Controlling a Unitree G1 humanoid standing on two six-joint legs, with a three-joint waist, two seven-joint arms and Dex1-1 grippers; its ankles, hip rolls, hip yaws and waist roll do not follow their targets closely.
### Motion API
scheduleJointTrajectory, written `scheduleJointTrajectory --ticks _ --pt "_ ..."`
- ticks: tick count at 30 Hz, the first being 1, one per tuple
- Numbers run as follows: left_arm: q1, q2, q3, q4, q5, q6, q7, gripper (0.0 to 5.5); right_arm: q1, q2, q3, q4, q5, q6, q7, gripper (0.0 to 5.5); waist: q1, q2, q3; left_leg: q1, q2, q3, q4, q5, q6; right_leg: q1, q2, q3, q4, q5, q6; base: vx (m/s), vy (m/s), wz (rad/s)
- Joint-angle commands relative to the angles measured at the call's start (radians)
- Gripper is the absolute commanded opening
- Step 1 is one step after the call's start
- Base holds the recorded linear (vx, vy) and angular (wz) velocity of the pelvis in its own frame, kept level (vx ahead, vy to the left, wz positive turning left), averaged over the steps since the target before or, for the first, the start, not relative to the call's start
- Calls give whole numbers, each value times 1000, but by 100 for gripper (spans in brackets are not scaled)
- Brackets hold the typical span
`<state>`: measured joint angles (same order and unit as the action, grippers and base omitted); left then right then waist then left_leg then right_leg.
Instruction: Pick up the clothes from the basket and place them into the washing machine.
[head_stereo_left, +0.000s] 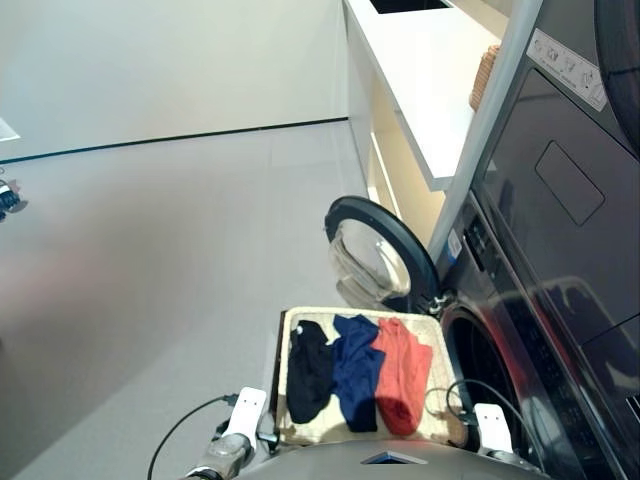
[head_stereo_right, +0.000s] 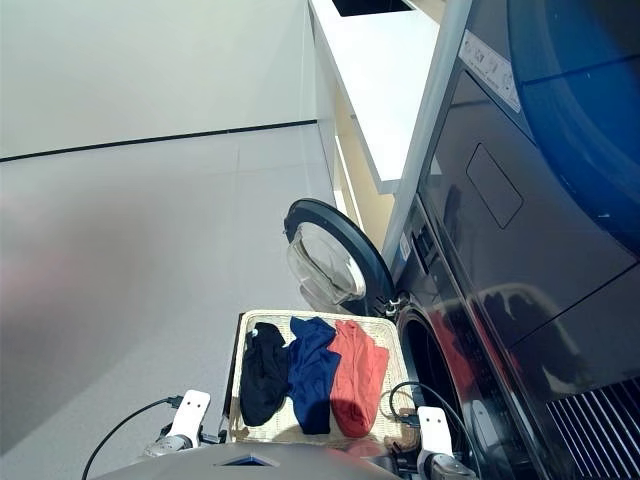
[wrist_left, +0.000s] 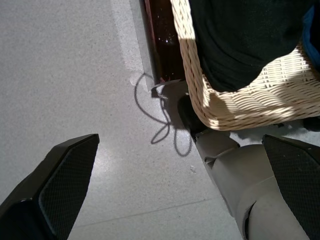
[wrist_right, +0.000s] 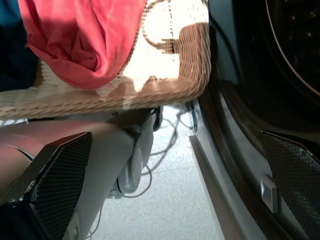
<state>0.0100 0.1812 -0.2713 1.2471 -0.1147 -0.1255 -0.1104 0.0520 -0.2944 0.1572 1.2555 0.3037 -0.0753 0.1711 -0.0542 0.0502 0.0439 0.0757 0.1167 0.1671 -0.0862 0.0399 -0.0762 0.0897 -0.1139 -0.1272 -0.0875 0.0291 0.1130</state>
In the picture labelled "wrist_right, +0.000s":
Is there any red garment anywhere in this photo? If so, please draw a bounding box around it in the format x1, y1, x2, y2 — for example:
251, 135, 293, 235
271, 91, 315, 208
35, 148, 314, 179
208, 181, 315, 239
18, 0, 149, 91

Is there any pale woven basket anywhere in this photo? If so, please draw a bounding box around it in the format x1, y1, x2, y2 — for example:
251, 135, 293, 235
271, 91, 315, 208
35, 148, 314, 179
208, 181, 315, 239
0, 0, 213, 121

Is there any navy blue garment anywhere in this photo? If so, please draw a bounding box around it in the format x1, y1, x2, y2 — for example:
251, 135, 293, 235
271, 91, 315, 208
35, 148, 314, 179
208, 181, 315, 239
0, 0, 40, 87

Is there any thin black floor cable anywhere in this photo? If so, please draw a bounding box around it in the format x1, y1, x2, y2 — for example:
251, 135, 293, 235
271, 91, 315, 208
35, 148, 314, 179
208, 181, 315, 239
138, 106, 195, 200

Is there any grey washing machine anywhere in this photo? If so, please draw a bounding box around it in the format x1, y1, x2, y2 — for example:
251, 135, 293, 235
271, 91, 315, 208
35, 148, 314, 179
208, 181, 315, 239
188, 0, 320, 240

